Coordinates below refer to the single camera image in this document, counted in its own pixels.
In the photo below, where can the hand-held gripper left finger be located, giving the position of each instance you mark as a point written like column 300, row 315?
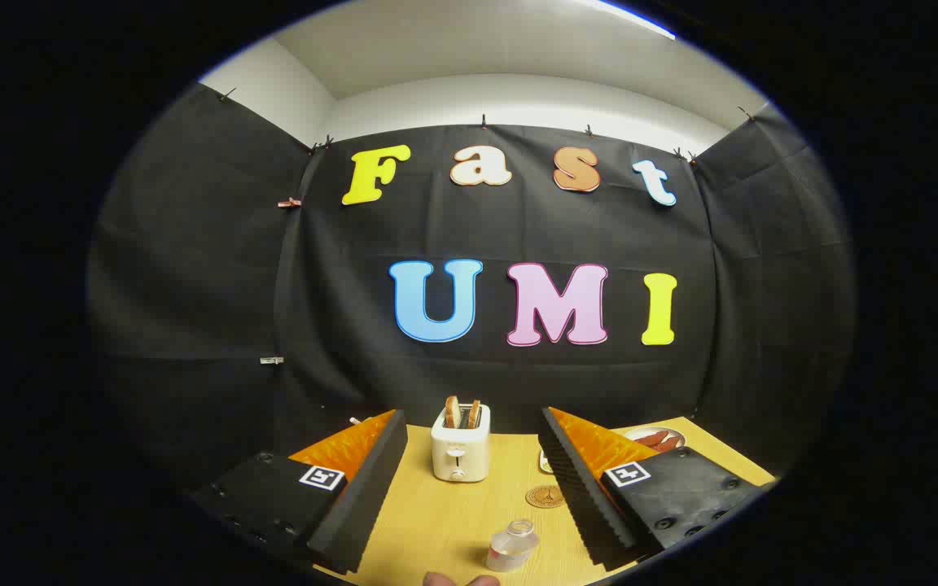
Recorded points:
column 367, row 496

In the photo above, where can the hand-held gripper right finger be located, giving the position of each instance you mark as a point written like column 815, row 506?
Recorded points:
column 579, row 488

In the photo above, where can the round brown coaster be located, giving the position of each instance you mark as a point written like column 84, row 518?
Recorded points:
column 546, row 496

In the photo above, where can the clear plastic juice bottle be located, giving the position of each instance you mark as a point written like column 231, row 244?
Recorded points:
column 510, row 549

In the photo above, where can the white divided seasoning tray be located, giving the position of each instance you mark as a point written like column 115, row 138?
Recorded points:
column 545, row 463

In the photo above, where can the wooden table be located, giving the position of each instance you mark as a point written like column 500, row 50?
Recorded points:
column 436, row 521

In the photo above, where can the red meat piece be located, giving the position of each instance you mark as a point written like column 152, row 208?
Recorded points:
column 648, row 439
column 668, row 443

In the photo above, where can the cream toaster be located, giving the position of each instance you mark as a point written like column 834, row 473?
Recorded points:
column 459, row 456

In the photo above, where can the white round plate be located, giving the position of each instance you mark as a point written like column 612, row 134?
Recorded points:
column 672, row 433

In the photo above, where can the round-topped bread slice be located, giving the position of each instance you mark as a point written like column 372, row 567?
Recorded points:
column 453, row 413

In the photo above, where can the square bread slice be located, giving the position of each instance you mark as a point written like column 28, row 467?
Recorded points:
column 475, row 414

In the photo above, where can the black backdrop cloth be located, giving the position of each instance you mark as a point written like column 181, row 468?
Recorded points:
column 355, row 325

